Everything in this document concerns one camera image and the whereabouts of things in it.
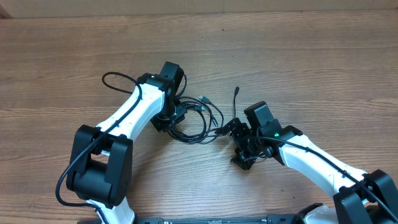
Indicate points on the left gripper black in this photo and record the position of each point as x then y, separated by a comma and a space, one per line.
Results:
160, 124

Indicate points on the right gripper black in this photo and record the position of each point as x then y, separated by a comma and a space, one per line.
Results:
231, 126

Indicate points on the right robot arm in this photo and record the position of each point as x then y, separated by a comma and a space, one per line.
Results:
358, 196

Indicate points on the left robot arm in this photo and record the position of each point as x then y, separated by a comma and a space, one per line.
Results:
99, 171

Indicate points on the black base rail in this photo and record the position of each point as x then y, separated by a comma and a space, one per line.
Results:
269, 219

